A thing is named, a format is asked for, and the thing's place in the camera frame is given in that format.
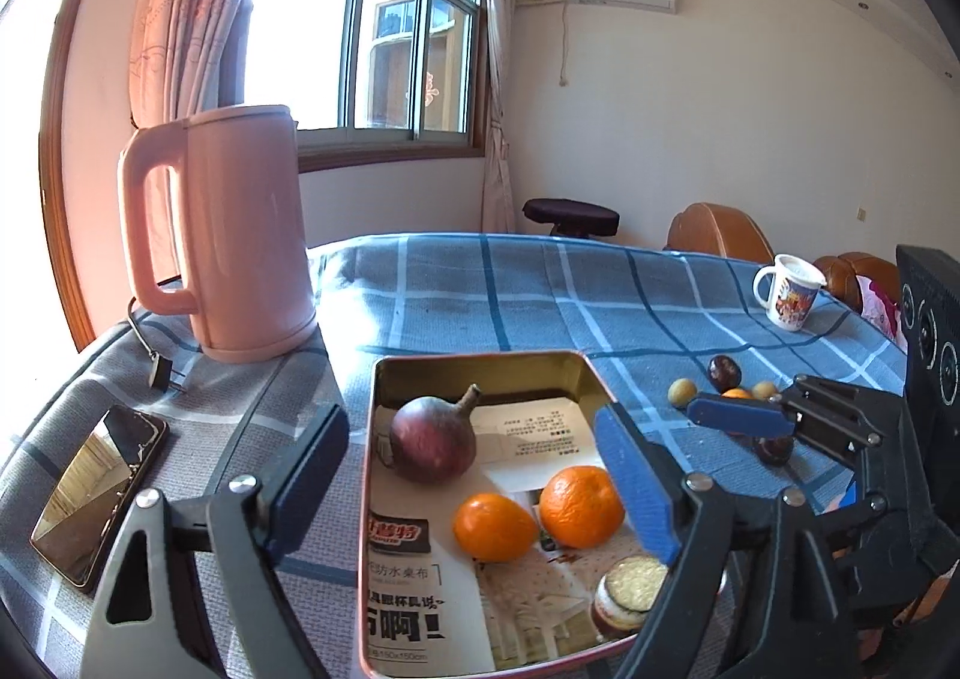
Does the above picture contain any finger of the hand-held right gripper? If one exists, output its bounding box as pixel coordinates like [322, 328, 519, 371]
[686, 373, 890, 459]
[817, 490, 912, 576]

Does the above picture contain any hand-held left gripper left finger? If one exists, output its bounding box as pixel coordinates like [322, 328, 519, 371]
[81, 403, 352, 679]

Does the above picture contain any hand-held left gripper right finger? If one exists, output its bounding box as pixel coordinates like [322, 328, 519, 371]
[592, 403, 863, 679]

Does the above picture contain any large round orange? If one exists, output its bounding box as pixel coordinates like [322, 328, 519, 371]
[538, 466, 626, 550]

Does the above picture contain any round sandwich biscuit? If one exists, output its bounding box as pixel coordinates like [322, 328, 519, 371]
[590, 555, 670, 635]

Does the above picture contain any purple round fruit with stem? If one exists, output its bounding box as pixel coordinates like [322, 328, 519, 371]
[388, 382, 482, 485]

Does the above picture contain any oval orange citrus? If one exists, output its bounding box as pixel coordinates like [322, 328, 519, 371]
[452, 493, 539, 564]

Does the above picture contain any pink tin box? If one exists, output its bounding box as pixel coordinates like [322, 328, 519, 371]
[358, 351, 721, 679]

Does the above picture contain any pink cloth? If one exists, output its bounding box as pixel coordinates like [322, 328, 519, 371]
[859, 277, 901, 342]

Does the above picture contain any brown leather chair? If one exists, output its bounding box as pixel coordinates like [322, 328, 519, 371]
[664, 202, 775, 265]
[814, 253, 901, 312]

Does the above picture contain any white printed mug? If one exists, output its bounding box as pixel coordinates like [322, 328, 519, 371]
[752, 253, 828, 335]

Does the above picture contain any white plastic mug lid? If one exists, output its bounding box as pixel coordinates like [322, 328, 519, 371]
[776, 253, 828, 290]

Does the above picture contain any printed paper leaflet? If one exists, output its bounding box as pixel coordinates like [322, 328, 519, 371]
[364, 390, 638, 676]

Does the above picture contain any smartphone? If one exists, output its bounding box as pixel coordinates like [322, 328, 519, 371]
[28, 403, 171, 596]

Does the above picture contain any blue plaid tablecloth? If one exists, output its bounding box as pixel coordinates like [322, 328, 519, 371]
[0, 232, 912, 679]

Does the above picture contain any pink electric kettle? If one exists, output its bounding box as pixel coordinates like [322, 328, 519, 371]
[116, 104, 316, 365]

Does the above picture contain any dark round stool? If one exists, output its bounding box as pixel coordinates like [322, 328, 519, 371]
[523, 197, 621, 239]

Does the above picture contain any pale curtain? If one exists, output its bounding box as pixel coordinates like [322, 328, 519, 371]
[480, 0, 535, 234]

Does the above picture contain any sliding window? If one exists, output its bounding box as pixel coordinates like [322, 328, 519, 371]
[240, 0, 488, 174]

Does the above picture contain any pink patterned curtain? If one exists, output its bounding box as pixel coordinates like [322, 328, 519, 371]
[127, 0, 286, 132]

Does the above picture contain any black kettle power cord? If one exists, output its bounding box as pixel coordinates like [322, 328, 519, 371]
[126, 295, 188, 396]

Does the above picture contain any wooden door frame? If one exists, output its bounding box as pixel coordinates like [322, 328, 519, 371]
[37, 0, 106, 351]

